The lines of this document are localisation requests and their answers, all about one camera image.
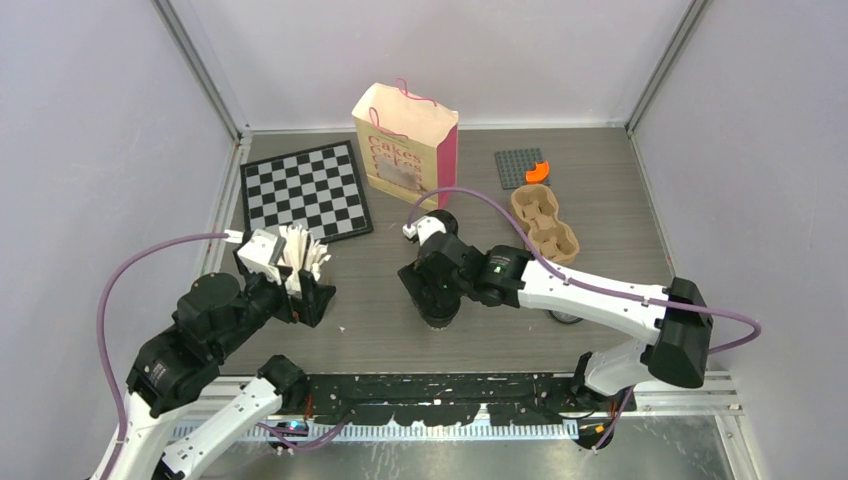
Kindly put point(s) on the grey lego baseplate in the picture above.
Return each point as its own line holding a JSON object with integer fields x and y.
{"x": 513, "y": 165}

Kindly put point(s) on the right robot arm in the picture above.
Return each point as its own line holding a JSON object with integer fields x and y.
{"x": 668, "y": 327}

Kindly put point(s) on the black paper coffee cup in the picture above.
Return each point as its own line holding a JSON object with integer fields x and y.
{"x": 448, "y": 220}

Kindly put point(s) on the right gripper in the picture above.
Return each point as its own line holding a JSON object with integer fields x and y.
{"x": 417, "y": 275}

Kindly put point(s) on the orange plastic piece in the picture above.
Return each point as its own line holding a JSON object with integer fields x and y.
{"x": 538, "y": 174}

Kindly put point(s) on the brown cardboard cup carrier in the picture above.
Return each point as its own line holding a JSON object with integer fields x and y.
{"x": 536, "y": 210}

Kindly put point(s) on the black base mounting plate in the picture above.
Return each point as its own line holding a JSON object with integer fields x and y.
{"x": 508, "y": 399}

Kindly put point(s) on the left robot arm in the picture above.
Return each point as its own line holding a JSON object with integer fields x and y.
{"x": 211, "y": 321}

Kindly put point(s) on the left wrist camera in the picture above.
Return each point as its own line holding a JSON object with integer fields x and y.
{"x": 260, "y": 254}

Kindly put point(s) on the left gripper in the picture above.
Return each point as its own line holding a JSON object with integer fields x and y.
{"x": 313, "y": 302}

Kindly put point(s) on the black white chessboard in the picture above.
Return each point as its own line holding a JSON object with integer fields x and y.
{"x": 319, "y": 189}

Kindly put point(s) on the paper cakes gift bag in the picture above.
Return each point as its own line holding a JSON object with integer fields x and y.
{"x": 409, "y": 143}

